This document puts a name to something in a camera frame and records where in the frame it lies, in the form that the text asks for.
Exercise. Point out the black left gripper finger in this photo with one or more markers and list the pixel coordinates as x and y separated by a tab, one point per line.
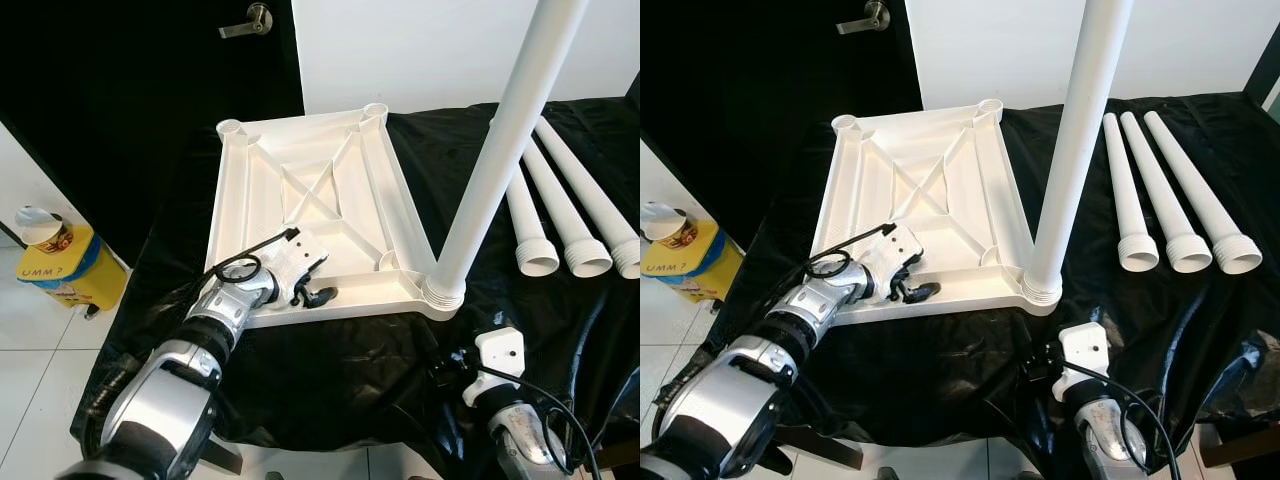
924	294
325	296

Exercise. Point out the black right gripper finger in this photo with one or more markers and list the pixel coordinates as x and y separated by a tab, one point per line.
1049	354
445	361

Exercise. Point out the white plastic table top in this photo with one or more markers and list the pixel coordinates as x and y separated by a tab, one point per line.
930	165
320	170

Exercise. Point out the black plastic sheet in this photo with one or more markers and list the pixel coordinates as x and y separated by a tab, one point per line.
960	380
350	380

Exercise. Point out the yellow box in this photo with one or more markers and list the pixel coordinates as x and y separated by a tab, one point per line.
80	275
680	270

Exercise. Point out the black door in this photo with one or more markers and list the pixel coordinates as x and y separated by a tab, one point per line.
740	110
120	120

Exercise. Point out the instant noodle cup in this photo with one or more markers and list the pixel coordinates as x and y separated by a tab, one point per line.
45	230
665	225

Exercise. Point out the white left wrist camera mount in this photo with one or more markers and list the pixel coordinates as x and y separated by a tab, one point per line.
295	260
890	255

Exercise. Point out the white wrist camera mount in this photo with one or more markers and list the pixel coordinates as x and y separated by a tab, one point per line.
1085	345
500	350
295	260
890	255

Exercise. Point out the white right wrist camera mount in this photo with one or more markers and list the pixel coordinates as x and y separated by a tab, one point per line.
1085	345
500	350

